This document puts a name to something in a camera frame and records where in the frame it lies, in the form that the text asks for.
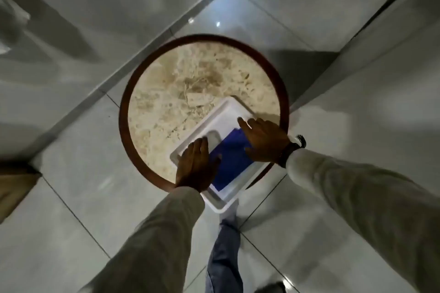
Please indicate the person's left hand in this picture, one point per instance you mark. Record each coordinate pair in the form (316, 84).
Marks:
(196, 167)

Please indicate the person's right hand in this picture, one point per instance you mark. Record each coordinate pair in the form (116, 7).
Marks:
(270, 141)

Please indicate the person's right thumb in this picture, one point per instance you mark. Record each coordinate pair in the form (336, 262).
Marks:
(250, 152)

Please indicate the person's left thumb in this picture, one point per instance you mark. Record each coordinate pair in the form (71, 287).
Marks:
(216, 164)

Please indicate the blue cloth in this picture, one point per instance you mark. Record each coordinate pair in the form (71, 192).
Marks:
(231, 162)

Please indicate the white plastic tray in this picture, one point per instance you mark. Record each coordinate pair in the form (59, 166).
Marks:
(220, 121)

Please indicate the person's right forearm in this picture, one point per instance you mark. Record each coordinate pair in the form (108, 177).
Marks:
(371, 207)

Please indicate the person's left forearm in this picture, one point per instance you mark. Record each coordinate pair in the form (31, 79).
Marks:
(154, 244)

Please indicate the black wristwatch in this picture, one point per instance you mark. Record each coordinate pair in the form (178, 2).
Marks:
(288, 152)

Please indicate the round marble table wooden rim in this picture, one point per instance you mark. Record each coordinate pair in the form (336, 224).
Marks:
(178, 83)

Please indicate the person's leg in blue jeans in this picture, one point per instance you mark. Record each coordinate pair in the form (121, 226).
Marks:
(223, 255)

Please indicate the person's shoe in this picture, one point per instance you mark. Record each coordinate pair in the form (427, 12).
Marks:
(271, 287)

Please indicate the brown wooden furniture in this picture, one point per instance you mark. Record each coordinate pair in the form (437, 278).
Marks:
(15, 189)

